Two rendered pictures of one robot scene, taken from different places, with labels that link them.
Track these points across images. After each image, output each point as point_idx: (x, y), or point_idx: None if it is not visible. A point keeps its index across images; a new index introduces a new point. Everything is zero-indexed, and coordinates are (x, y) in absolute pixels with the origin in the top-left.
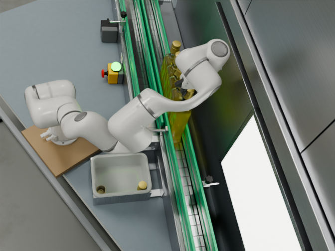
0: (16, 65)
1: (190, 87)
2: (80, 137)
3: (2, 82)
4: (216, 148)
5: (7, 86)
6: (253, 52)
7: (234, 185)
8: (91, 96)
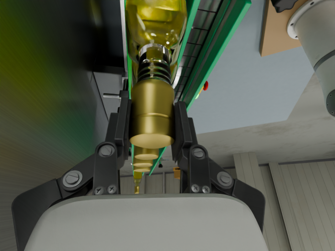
0: (271, 97)
1: (214, 235)
2: (301, 1)
3: (297, 86)
4: None
5: (298, 81)
6: None
7: None
8: (230, 61)
